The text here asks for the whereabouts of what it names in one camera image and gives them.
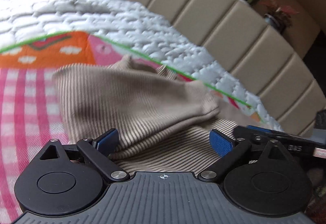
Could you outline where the beige striped knit sweater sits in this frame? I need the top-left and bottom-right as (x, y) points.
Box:
(53, 56), (256, 173)

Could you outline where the colourful cartoon play mat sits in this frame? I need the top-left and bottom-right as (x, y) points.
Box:
(1, 31), (262, 223)

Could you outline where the beige padded headboard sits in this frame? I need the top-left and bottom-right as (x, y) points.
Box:
(131, 0), (325, 137)

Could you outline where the red leaf potted plant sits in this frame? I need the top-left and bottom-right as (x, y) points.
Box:
(260, 0), (299, 35)

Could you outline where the white quilted mattress pad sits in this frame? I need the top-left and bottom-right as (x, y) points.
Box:
(1, 0), (281, 130)

